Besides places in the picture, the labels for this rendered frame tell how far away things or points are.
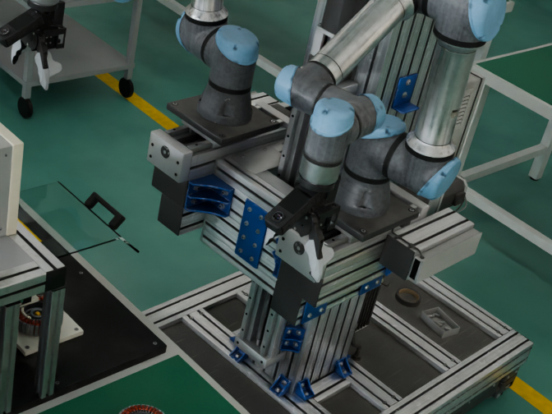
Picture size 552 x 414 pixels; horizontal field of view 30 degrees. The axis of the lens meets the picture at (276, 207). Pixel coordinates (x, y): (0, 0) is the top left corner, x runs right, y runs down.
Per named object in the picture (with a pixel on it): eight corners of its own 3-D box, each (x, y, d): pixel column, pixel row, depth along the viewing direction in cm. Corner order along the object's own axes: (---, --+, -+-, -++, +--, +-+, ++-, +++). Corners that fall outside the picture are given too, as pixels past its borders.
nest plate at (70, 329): (47, 297, 241) (47, 293, 240) (83, 334, 232) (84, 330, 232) (-12, 317, 231) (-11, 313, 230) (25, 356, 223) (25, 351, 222)
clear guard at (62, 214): (77, 197, 236) (80, 175, 233) (139, 252, 223) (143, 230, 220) (-55, 233, 215) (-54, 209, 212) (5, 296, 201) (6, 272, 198)
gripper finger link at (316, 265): (343, 274, 202) (333, 229, 201) (324, 284, 198) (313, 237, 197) (332, 275, 204) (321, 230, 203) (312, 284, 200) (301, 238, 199)
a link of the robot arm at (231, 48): (225, 93, 268) (235, 45, 261) (196, 70, 276) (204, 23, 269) (261, 87, 275) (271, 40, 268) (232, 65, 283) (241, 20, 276)
